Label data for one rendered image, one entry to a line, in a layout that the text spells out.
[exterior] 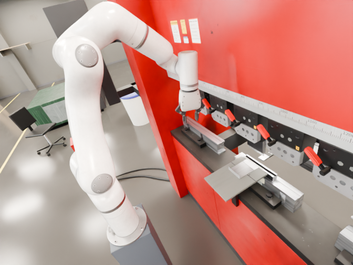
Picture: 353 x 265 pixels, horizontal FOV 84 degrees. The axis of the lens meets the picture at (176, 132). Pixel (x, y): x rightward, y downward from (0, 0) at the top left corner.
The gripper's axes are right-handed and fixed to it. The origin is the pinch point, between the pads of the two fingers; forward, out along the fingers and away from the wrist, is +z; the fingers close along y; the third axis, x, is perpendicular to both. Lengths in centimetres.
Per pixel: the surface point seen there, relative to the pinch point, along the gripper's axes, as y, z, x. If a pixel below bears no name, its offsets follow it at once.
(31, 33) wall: 396, -11, -984
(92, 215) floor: 99, 147, -81
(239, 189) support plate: -14.4, 28.3, 27.0
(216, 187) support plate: -5.1, 29.7, 21.8
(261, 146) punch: -28.9, 12.0, 19.8
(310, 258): -28, 39, 58
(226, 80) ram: -17.6, -17.0, 1.8
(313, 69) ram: -24, -30, 39
